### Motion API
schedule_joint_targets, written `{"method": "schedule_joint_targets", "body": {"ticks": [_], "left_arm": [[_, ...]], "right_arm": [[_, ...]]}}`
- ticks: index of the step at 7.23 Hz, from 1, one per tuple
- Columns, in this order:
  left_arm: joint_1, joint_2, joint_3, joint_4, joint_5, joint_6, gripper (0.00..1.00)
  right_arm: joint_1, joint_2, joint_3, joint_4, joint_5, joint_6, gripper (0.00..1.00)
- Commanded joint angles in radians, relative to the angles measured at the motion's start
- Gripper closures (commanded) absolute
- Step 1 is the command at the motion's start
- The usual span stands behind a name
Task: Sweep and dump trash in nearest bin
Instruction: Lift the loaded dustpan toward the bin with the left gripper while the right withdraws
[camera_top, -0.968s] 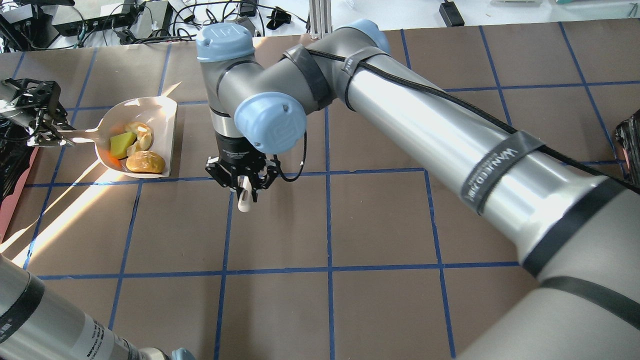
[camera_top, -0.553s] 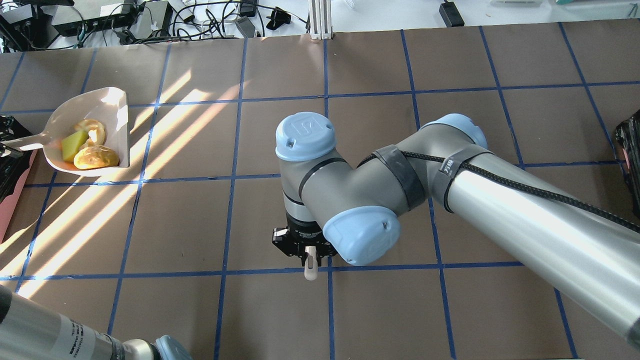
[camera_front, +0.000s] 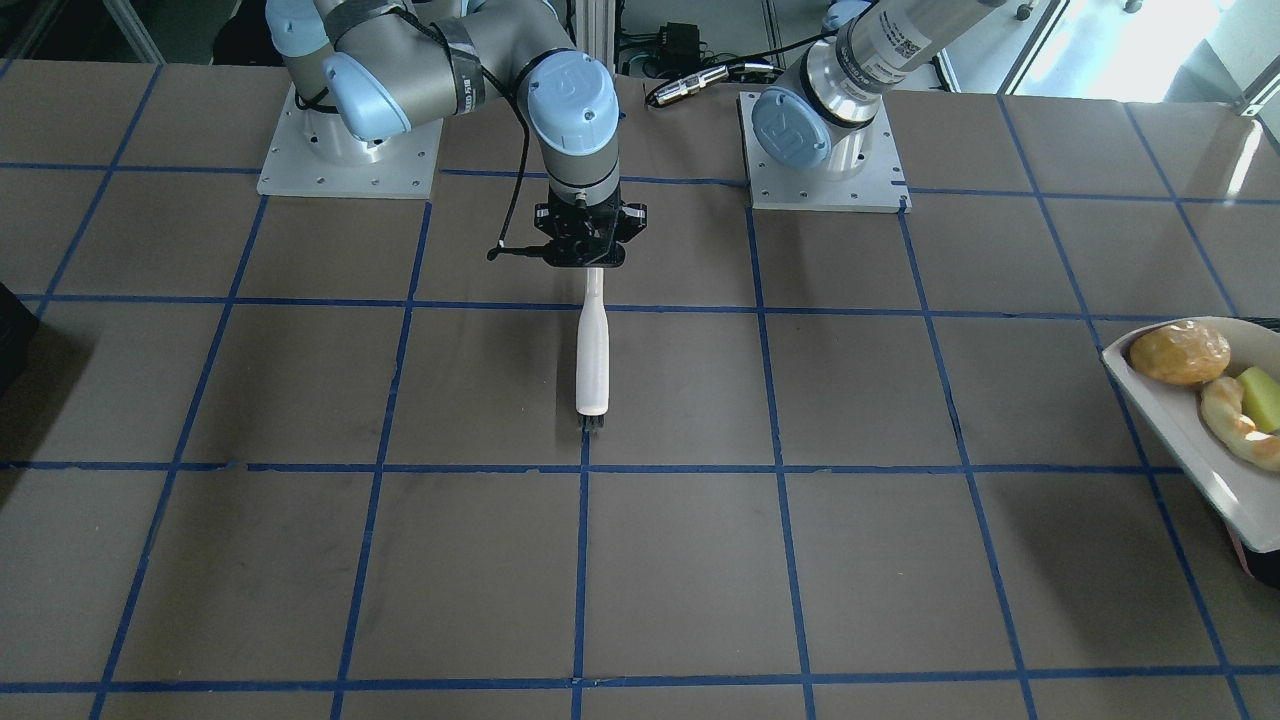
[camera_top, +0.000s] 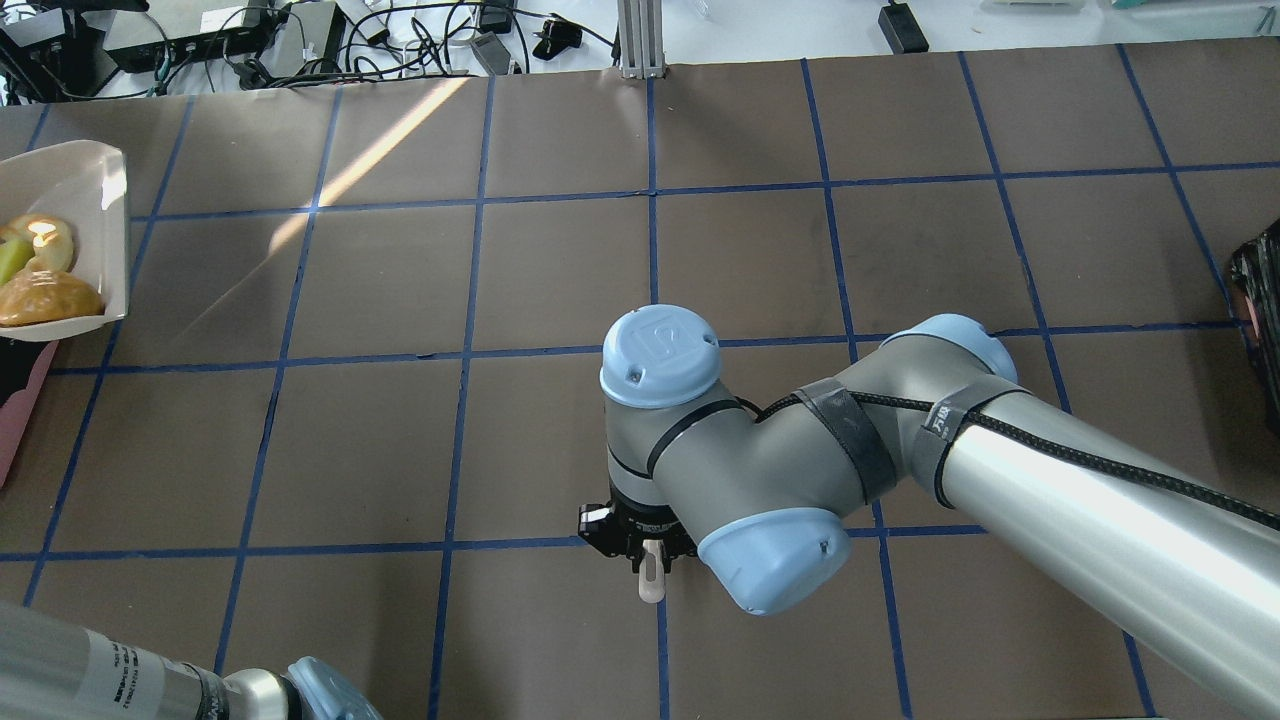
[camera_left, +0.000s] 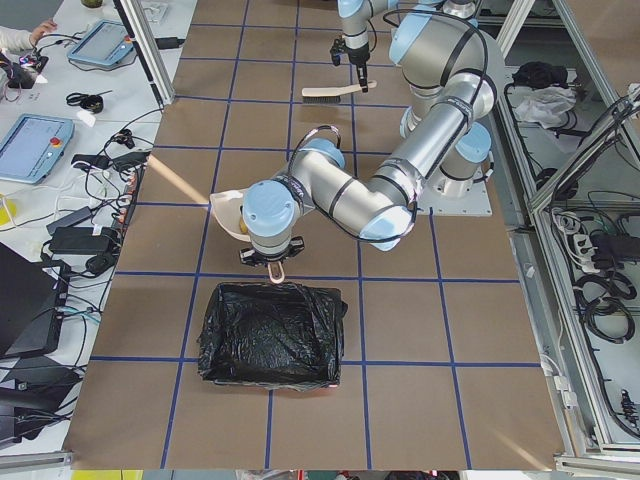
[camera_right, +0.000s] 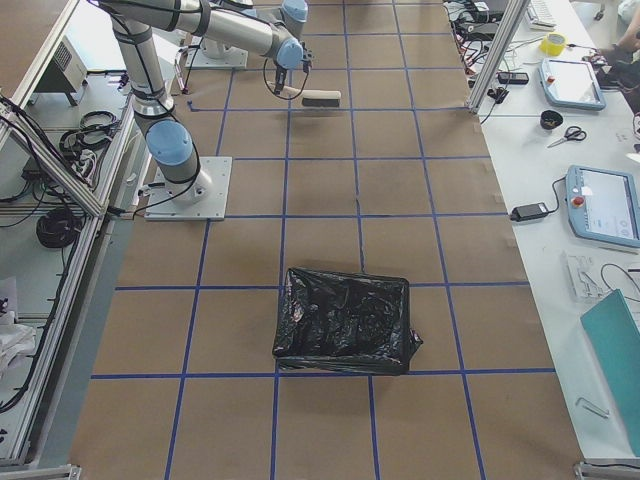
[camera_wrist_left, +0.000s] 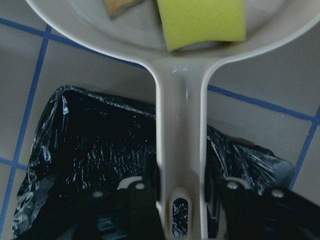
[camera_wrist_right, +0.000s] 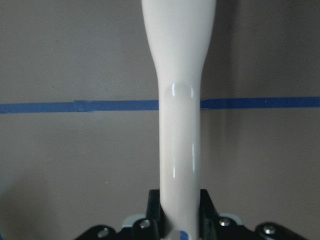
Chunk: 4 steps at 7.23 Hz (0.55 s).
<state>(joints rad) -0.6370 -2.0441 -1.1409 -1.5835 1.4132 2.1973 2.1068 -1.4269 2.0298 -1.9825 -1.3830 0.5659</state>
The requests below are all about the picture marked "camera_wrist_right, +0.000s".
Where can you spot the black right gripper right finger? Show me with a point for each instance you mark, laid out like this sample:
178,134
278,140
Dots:
213,226

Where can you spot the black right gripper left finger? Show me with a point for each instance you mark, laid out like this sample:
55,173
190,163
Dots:
150,227

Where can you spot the white hand brush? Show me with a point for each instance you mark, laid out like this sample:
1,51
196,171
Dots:
179,34

